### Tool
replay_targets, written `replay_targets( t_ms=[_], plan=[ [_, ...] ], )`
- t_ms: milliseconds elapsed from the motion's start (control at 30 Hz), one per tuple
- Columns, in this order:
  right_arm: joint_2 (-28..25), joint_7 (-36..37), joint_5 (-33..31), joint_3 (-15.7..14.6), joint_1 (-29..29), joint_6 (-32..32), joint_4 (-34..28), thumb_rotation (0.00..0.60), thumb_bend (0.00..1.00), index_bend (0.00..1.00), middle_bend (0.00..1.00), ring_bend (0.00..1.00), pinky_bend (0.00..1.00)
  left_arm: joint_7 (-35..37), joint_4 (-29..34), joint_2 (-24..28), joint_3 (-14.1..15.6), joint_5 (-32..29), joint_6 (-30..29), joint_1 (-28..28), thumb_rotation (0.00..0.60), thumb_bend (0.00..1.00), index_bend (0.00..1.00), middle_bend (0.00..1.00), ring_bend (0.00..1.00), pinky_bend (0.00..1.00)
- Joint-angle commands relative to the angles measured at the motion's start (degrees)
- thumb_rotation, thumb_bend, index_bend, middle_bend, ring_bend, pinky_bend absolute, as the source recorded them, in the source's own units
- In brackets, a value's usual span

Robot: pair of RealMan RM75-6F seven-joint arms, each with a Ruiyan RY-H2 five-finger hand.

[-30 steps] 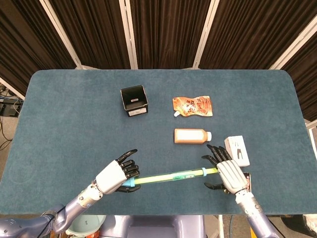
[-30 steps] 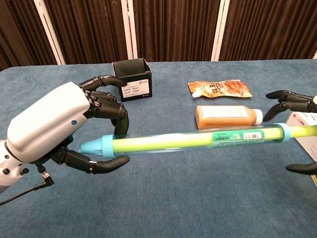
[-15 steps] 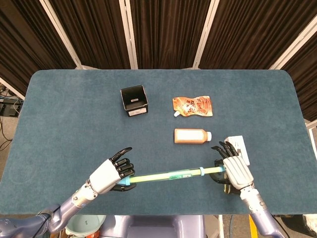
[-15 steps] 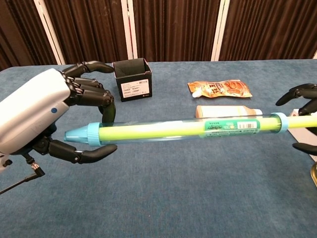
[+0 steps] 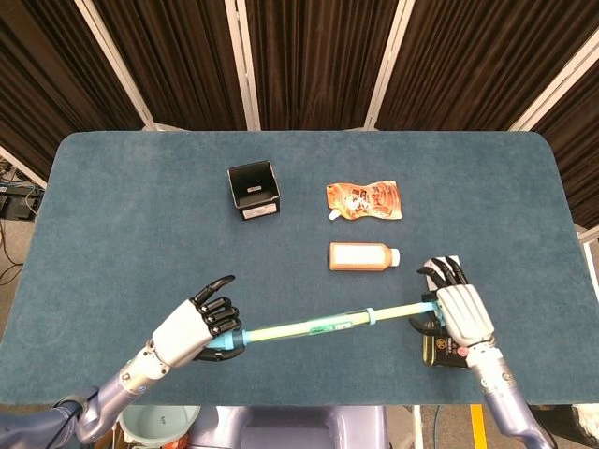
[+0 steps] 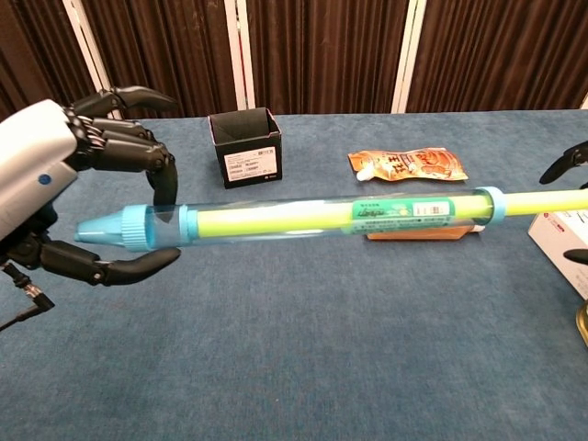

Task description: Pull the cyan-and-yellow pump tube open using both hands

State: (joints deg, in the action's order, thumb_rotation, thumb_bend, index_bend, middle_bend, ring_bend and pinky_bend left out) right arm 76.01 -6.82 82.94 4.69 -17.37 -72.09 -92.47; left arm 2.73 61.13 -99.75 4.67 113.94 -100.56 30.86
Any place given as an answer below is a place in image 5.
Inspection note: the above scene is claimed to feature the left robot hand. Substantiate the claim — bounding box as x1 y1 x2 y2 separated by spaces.
150 274 249 369

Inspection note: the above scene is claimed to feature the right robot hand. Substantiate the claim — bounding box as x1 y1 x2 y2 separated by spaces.
408 255 497 350

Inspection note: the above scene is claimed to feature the long green-yellow syringe tool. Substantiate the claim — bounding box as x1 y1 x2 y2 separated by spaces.
246 300 444 342

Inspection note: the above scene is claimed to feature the clear plastic syringe barrel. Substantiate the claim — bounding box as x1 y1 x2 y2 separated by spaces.
205 306 376 353

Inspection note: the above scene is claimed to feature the black gold tin can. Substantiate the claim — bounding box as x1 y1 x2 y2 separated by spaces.
422 322 473 370

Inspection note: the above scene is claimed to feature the white carton box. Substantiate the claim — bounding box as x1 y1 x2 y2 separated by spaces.
423 254 464 300

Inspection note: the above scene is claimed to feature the pale green bucket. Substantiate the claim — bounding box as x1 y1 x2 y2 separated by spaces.
116 404 201 449

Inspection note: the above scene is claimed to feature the orange juice bottle white cap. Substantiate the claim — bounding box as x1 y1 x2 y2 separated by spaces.
329 241 402 272

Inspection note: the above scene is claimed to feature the white table leg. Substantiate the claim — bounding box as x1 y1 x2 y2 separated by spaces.
410 404 426 449

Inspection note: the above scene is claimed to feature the blue felt table mat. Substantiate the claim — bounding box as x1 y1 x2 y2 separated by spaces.
0 130 599 407

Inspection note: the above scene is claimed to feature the orange spouted food pouch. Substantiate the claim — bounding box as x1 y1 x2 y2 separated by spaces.
326 181 403 222

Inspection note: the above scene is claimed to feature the black open cardboard box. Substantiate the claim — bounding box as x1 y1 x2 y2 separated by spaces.
226 160 282 222

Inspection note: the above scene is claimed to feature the dark curtain screen panel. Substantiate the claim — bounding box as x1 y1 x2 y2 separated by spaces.
509 27 599 242
0 0 155 188
77 0 261 132
224 0 416 132
364 0 599 132

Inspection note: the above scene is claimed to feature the floor cable clutter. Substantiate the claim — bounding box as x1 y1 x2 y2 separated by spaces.
0 158 48 286

